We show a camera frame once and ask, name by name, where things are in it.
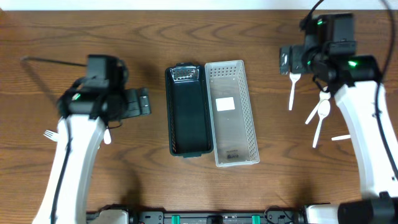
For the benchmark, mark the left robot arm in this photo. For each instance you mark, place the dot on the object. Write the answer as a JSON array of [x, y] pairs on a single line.
[[66, 194]]

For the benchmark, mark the clear plastic basket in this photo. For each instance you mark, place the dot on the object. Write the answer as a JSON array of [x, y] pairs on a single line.
[[234, 134]]

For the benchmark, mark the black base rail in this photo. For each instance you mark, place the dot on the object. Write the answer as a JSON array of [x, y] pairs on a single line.
[[123, 214]]

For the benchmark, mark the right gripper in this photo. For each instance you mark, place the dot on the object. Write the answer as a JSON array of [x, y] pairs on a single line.
[[286, 55]]

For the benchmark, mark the white spoon pair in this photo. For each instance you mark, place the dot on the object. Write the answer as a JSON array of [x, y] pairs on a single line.
[[324, 96], [323, 112]]

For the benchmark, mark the black plastic basket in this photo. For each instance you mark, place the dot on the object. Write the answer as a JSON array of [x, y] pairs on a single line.
[[188, 111]]

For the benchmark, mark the white fork far left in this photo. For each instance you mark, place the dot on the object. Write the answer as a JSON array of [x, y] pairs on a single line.
[[52, 135]]

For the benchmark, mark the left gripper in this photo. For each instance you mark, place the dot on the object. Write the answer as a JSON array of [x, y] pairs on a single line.
[[142, 101]]

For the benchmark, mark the white spoon upper pair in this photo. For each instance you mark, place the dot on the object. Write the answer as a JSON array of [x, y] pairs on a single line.
[[324, 96]]

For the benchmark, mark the white spoon lower pair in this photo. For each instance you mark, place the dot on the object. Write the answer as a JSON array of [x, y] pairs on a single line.
[[323, 112]]

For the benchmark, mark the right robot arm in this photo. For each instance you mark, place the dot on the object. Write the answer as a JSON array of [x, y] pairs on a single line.
[[355, 82]]

